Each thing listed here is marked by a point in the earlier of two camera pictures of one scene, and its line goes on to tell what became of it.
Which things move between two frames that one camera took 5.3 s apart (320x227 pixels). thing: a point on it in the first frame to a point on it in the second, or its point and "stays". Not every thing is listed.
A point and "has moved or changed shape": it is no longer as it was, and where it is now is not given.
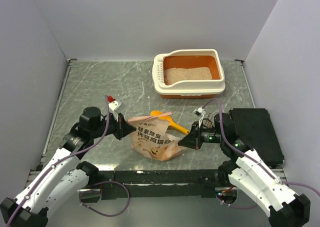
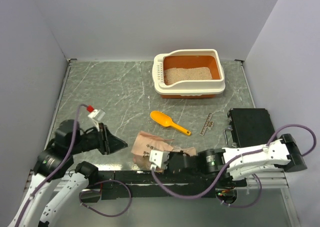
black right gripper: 193,140 to 180,152
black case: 255,126 stays
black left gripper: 122,127 to 109,143
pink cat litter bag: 150,139 has moved or changed shape
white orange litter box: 189,74 stays
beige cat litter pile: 171,75 stays
